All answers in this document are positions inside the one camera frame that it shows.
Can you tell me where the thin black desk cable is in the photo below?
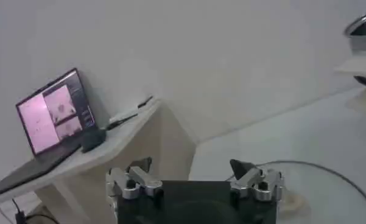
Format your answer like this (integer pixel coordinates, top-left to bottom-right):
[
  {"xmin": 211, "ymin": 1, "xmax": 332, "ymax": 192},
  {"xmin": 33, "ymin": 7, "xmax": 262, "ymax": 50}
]
[{"xmin": 104, "ymin": 113, "xmax": 139, "ymax": 131}]

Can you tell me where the black laptop with lit screen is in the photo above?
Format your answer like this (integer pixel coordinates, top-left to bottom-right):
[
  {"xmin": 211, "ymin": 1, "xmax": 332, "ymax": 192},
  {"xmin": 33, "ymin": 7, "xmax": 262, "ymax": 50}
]
[{"xmin": 0, "ymin": 68, "xmax": 99, "ymax": 201}]

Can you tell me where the white side table with laptop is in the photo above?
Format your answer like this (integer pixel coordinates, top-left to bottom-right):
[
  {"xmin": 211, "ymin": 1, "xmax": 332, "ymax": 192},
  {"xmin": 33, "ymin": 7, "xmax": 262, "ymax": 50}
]
[{"xmin": 0, "ymin": 99, "xmax": 197, "ymax": 224}]

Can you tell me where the round glass lid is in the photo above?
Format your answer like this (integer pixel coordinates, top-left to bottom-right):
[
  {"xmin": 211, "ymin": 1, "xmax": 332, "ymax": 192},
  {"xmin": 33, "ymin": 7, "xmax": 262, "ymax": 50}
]
[{"xmin": 225, "ymin": 159, "xmax": 366, "ymax": 224}]

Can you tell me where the black floor cable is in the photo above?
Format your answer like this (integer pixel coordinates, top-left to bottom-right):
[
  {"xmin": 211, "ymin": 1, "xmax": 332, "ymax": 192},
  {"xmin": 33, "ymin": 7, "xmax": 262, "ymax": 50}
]
[{"xmin": 11, "ymin": 197, "xmax": 60, "ymax": 224}]

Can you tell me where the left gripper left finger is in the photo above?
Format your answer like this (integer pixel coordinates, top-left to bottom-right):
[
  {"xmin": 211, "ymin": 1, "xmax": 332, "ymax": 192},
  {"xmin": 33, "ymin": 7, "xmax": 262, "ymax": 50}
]
[{"xmin": 105, "ymin": 157, "xmax": 165, "ymax": 201}]

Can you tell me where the black computer mouse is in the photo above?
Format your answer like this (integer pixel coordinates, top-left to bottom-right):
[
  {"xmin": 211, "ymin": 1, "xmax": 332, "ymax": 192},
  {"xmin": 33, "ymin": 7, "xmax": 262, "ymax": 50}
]
[{"xmin": 80, "ymin": 128, "xmax": 108, "ymax": 154}]

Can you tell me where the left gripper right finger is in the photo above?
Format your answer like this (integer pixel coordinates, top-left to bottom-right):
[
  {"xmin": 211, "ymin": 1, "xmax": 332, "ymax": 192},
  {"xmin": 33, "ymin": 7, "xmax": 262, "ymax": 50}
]
[{"xmin": 229, "ymin": 158, "xmax": 285, "ymax": 203}]

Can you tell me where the perforated steel steamer basket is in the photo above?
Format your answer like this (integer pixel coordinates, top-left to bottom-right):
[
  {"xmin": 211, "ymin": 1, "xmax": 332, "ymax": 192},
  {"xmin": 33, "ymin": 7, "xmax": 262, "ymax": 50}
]
[{"xmin": 343, "ymin": 8, "xmax": 366, "ymax": 56}]

